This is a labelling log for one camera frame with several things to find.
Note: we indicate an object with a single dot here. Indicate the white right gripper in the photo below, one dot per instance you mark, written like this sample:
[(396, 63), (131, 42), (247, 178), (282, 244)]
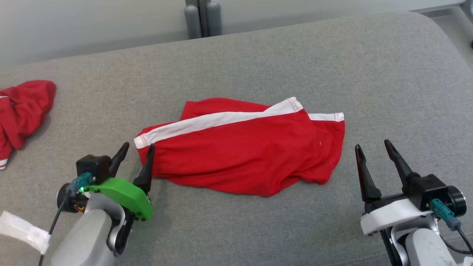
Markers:
[(391, 216)]

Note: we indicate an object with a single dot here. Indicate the grey partition post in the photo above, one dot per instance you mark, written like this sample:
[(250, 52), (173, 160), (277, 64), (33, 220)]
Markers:
[(203, 14)]

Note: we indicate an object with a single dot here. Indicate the red garment thin white stripes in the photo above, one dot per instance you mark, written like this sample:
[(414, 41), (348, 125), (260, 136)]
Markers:
[(22, 111)]

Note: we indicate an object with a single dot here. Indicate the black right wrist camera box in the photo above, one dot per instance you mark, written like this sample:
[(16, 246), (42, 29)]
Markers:
[(428, 188)]

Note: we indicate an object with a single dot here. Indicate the grey cylinder post foot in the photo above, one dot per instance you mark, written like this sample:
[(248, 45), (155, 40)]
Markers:
[(192, 22), (214, 18)]

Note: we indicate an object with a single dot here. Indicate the grey fabric sofa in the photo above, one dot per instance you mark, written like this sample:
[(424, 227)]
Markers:
[(258, 66)]

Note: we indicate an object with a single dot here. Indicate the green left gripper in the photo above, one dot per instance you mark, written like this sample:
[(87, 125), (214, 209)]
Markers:
[(125, 195)]

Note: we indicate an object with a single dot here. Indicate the red shorts broad white stripe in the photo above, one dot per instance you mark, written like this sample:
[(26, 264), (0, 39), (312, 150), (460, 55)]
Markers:
[(244, 155)]

